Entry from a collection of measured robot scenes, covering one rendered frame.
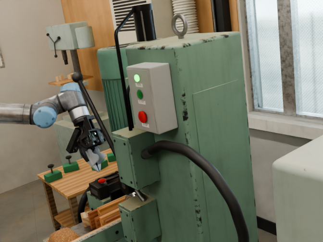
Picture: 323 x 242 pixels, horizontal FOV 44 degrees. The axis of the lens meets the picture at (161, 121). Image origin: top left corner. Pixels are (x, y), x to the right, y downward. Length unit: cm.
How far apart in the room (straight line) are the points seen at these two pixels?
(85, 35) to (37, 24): 113
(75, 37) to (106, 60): 228
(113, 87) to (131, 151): 28
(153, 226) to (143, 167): 21
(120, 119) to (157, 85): 38
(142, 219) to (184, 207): 15
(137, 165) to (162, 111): 19
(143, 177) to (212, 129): 23
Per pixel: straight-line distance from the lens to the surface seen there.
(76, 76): 130
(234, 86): 105
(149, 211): 118
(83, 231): 147
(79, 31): 342
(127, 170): 109
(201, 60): 97
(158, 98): 93
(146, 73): 92
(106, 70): 125
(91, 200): 160
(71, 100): 160
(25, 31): 441
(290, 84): 251
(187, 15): 272
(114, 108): 128
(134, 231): 117
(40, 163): 459
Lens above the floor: 161
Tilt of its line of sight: 16 degrees down
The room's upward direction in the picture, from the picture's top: 8 degrees counter-clockwise
